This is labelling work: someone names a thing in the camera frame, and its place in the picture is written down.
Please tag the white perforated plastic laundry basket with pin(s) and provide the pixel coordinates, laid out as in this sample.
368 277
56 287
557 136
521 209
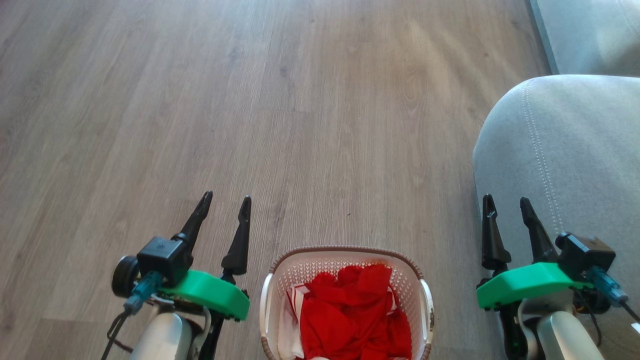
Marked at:
305 270

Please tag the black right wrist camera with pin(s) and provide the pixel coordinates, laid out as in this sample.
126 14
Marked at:
585 255

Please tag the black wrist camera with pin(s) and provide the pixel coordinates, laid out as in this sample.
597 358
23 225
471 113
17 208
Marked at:
585 255
162 257

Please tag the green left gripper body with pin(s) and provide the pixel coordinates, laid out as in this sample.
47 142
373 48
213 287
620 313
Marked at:
210 292

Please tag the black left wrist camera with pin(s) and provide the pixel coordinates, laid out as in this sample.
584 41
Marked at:
162 257

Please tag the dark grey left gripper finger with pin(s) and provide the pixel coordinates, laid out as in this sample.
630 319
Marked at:
197 217
240 250

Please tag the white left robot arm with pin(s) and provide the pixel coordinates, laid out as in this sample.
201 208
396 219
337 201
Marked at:
160 340

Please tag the red garment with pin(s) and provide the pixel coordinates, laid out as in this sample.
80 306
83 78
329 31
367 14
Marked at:
350 320

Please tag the grey fabric sofa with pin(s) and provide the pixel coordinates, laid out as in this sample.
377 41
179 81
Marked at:
575 150

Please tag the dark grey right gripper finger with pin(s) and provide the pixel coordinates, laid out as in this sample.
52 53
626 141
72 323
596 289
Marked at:
494 245
542 247

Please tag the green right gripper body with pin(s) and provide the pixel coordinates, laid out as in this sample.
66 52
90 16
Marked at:
525 282

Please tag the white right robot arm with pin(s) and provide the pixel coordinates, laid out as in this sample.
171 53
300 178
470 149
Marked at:
565 340

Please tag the white cloth with red stripes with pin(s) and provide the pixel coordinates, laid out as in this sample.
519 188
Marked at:
290 330

